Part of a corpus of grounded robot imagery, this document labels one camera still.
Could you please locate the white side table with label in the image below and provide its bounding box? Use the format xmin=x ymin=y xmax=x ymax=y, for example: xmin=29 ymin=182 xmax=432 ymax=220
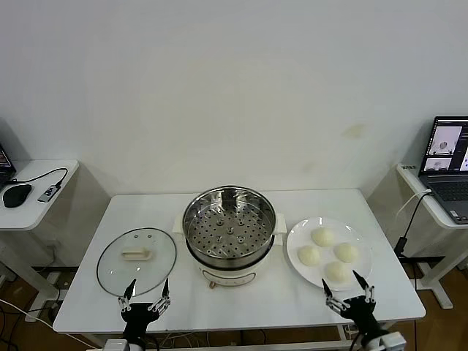
xmin=366 ymin=162 xmax=468 ymax=310

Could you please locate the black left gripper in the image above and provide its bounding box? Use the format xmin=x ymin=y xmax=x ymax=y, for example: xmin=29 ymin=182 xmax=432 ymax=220
xmin=117 ymin=278 xmax=172 ymax=339

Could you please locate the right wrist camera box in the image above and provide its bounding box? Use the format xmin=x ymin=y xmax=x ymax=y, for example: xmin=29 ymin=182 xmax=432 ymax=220
xmin=380 ymin=331 xmax=407 ymax=351

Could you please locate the white laptop cable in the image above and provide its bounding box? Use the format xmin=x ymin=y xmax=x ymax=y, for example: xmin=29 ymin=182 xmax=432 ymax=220
xmin=396 ymin=189 xmax=432 ymax=220

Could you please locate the grey usb hub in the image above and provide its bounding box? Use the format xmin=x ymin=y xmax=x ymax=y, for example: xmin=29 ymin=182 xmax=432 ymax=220
xmin=37 ymin=184 xmax=61 ymax=203

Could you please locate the black computer mouse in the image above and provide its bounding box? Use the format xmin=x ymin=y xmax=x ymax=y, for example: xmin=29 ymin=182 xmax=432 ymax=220
xmin=2 ymin=184 xmax=33 ymax=208

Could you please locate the white steamed baozi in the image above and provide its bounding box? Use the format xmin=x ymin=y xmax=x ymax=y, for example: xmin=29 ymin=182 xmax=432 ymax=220
xmin=333 ymin=242 xmax=360 ymax=263
xmin=325 ymin=260 xmax=352 ymax=283
xmin=297 ymin=245 xmax=322 ymax=265
xmin=311 ymin=227 xmax=336 ymax=249

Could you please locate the white main table frame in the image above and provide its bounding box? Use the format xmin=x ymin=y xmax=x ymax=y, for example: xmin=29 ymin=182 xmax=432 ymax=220
xmin=131 ymin=323 xmax=366 ymax=351

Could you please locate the white side table with mouse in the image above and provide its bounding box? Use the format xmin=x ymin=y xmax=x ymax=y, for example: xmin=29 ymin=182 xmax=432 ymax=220
xmin=0 ymin=159 xmax=111 ymax=304

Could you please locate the black usb hub cable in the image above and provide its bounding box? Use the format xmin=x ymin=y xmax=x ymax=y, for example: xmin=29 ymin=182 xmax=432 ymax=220
xmin=9 ymin=167 xmax=69 ymax=189

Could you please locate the round white plate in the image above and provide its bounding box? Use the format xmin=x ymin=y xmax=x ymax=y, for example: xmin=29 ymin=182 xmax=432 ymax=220
xmin=286 ymin=216 xmax=374 ymax=292

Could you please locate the white electric cooker pot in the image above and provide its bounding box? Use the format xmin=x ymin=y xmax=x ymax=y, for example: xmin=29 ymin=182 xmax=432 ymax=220
xmin=171 ymin=211 xmax=287 ymax=290

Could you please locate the grey open laptop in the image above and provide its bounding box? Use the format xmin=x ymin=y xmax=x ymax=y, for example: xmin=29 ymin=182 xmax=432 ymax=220
xmin=418 ymin=116 xmax=468 ymax=224

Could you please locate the perforated steel steamer basket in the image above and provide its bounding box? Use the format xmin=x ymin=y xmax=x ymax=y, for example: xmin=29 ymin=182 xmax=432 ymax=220
xmin=182 ymin=186 xmax=277 ymax=270

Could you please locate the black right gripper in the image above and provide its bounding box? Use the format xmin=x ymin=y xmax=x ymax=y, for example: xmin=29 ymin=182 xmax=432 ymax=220
xmin=321 ymin=269 xmax=388 ymax=336

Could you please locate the round glass pot lid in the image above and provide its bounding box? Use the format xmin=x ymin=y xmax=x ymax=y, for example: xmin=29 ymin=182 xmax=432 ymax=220
xmin=96 ymin=227 xmax=178 ymax=297

